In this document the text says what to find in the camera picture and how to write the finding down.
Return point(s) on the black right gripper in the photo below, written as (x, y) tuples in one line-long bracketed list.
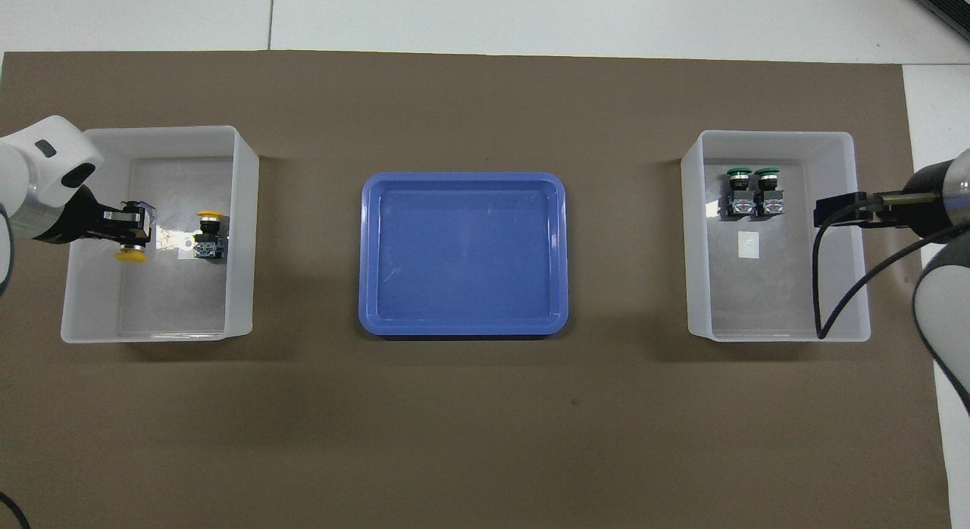
[(928, 211)]

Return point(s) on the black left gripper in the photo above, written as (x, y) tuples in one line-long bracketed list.
[(76, 222)]

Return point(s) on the yellow push button switch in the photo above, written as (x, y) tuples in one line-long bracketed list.
[(208, 233), (130, 255)]

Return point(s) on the green push button switch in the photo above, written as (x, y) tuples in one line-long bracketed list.
[(768, 189), (739, 189)]

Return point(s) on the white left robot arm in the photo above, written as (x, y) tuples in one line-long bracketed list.
[(45, 146)]

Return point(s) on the translucent white plastic box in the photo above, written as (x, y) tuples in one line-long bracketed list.
[(780, 294), (174, 302)]

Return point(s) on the dark grey device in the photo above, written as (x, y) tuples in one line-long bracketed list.
[(947, 2)]

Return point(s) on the blue plastic tray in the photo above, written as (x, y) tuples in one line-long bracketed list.
[(462, 256)]

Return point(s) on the brown paper table mat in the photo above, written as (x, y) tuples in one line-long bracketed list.
[(470, 438)]

